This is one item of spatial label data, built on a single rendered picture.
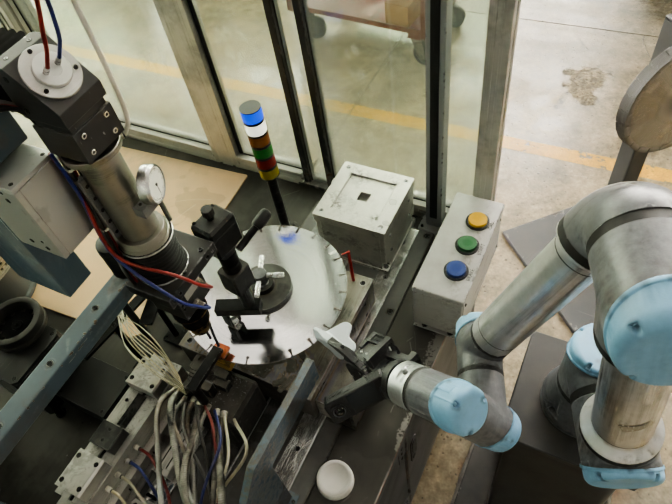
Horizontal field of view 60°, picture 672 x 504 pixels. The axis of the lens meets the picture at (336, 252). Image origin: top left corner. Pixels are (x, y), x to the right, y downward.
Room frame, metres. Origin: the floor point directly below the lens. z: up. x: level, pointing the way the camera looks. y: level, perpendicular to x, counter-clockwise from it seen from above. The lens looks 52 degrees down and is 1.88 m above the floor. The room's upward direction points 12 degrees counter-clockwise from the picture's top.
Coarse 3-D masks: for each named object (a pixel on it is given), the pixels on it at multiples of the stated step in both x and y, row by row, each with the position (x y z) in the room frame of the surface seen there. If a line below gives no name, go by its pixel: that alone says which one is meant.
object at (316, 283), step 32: (256, 256) 0.77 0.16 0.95; (288, 256) 0.75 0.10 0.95; (320, 256) 0.73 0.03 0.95; (224, 288) 0.70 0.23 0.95; (320, 288) 0.65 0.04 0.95; (256, 320) 0.61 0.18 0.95; (288, 320) 0.60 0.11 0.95; (320, 320) 0.58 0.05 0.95; (256, 352) 0.54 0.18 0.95; (288, 352) 0.53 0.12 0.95
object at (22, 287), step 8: (0, 256) 0.93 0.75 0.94; (0, 264) 0.92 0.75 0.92; (0, 272) 0.90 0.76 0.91; (8, 272) 0.95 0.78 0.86; (0, 280) 0.92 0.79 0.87; (8, 280) 0.93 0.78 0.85; (16, 280) 0.95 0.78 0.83; (24, 280) 0.96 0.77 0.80; (0, 288) 0.91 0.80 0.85; (8, 288) 0.92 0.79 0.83; (16, 288) 0.93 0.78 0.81; (24, 288) 0.95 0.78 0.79; (32, 288) 0.96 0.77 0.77; (0, 296) 0.90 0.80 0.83; (8, 296) 0.91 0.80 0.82; (16, 296) 0.92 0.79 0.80
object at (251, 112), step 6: (246, 102) 1.00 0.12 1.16; (252, 102) 0.99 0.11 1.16; (258, 102) 0.99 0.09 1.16; (240, 108) 0.98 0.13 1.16; (246, 108) 0.98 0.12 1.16; (252, 108) 0.97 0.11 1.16; (258, 108) 0.97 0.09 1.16; (246, 114) 0.96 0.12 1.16; (252, 114) 0.96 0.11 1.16; (258, 114) 0.97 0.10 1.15; (246, 120) 0.96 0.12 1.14; (252, 120) 0.96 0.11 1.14; (258, 120) 0.96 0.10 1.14
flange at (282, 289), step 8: (264, 264) 0.73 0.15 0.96; (272, 264) 0.73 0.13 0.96; (272, 272) 0.71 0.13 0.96; (272, 280) 0.68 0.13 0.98; (280, 280) 0.68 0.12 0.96; (288, 280) 0.68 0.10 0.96; (264, 288) 0.66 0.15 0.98; (272, 288) 0.67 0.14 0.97; (280, 288) 0.67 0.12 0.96; (288, 288) 0.66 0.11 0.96; (264, 296) 0.65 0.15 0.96; (272, 296) 0.65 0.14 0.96; (280, 296) 0.65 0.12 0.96; (288, 296) 0.65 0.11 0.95; (264, 304) 0.64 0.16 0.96; (272, 304) 0.63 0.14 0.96; (280, 304) 0.63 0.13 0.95
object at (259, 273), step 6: (258, 264) 0.71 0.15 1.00; (258, 270) 0.69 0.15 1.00; (264, 270) 0.68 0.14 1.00; (258, 276) 0.67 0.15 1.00; (264, 276) 0.67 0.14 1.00; (270, 276) 0.67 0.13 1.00; (276, 276) 0.67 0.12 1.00; (282, 276) 0.67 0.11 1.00; (258, 282) 0.66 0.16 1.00; (264, 282) 0.67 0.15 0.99; (258, 288) 0.65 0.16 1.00; (258, 294) 0.63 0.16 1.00
